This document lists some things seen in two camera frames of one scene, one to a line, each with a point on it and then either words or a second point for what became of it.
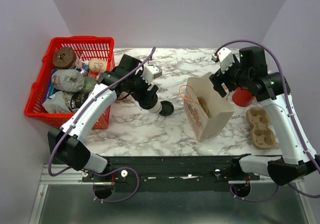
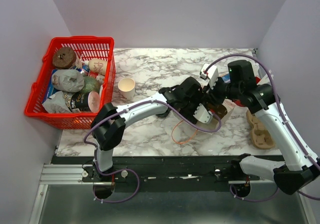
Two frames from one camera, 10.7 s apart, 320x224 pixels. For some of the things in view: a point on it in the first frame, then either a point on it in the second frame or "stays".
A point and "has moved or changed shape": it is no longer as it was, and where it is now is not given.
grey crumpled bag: (68, 80) stays
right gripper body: (232, 77) → (221, 91)
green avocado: (89, 82) stays
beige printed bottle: (99, 65) stays
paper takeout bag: (207, 110) has moved or changed shape
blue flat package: (50, 89) stays
